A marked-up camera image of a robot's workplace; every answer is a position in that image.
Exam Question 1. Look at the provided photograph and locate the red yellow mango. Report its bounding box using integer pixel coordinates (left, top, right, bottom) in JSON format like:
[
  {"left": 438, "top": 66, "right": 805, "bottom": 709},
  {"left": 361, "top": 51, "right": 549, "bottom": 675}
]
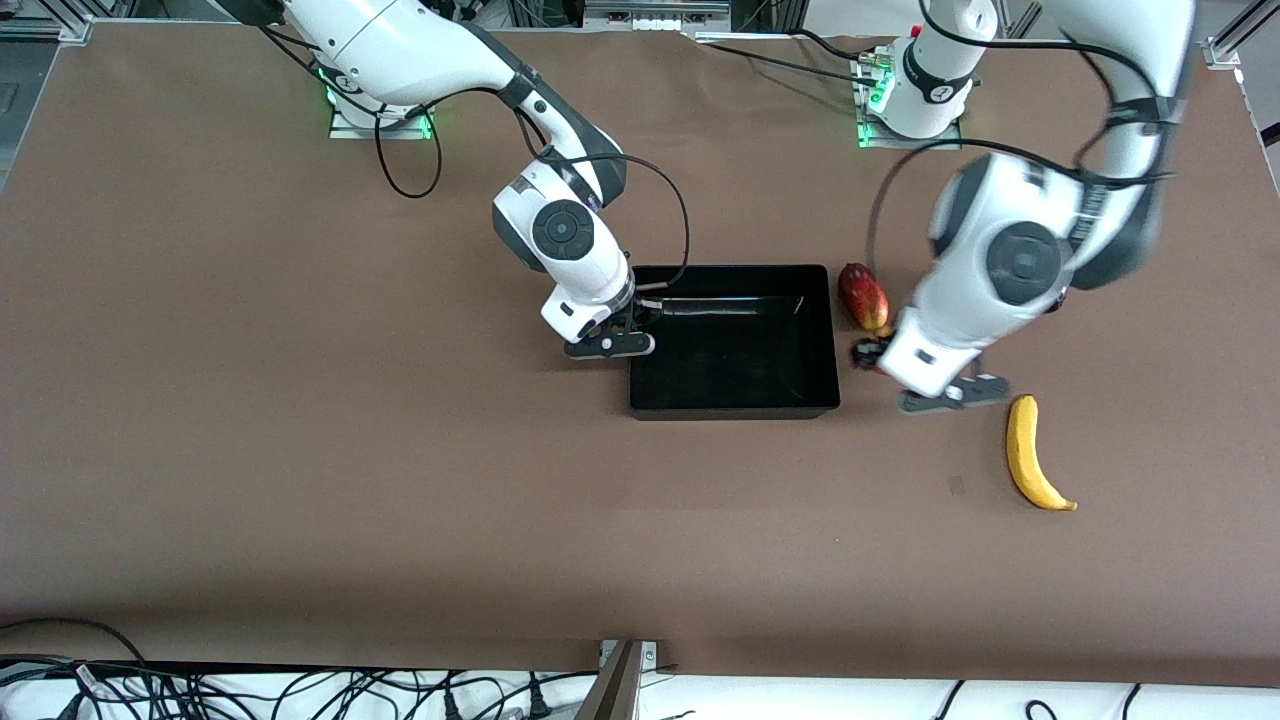
[{"left": 838, "top": 262, "right": 892, "bottom": 337}]

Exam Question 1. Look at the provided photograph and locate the yellow banana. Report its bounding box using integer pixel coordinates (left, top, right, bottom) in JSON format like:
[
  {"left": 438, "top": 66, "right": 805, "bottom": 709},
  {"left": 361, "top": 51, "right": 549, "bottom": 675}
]
[{"left": 1006, "top": 395, "right": 1079, "bottom": 512}]

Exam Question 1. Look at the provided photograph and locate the black plastic box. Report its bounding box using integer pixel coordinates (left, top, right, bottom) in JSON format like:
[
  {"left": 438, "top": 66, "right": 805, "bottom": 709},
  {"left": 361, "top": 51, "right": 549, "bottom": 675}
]
[{"left": 628, "top": 264, "right": 842, "bottom": 422}]

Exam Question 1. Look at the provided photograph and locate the grey metal mount bracket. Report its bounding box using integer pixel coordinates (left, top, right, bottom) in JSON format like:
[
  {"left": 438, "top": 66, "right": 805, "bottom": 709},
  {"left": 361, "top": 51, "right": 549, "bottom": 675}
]
[{"left": 575, "top": 638, "right": 661, "bottom": 720}]

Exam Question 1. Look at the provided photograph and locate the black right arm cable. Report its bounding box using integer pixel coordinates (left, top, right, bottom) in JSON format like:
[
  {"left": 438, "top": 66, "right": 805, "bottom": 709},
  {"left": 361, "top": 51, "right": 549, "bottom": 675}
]
[{"left": 374, "top": 100, "right": 692, "bottom": 294}]

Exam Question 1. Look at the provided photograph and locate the table cover sheet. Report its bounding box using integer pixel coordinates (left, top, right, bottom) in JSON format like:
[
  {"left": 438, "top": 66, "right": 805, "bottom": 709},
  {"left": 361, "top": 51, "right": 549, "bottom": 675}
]
[{"left": 0, "top": 22, "right": 1280, "bottom": 691}]

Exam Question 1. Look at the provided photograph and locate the aluminium frame profile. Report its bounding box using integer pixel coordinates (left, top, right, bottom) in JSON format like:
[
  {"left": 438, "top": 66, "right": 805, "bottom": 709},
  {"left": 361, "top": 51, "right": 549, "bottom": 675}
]
[
  {"left": 0, "top": 12, "right": 97, "bottom": 47},
  {"left": 1203, "top": 0, "right": 1280, "bottom": 71}
]

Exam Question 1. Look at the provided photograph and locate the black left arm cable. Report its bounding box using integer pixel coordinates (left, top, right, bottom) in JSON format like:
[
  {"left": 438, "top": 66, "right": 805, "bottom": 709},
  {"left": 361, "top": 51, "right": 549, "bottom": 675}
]
[{"left": 865, "top": 18, "right": 1187, "bottom": 277}]

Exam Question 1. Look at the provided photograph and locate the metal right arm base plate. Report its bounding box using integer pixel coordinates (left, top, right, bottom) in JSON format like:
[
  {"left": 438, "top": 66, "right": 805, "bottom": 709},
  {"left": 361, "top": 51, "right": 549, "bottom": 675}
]
[{"left": 329, "top": 62, "right": 434, "bottom": 141}]

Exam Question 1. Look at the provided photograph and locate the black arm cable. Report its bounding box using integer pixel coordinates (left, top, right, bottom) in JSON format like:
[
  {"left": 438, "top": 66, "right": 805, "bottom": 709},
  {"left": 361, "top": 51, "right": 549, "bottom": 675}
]
[
  {"left": 865, "top": 18, "right": 1187, "bottom": 277},
  {"left": 374, "top": 100, "right": 692, "bottom": 294}
]

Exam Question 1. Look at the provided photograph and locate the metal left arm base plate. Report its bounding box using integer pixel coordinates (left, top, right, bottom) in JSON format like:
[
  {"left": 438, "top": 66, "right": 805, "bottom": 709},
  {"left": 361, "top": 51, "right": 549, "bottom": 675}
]
[{"left": 856, "top": 52, "right": 964, "bottom": 152}]

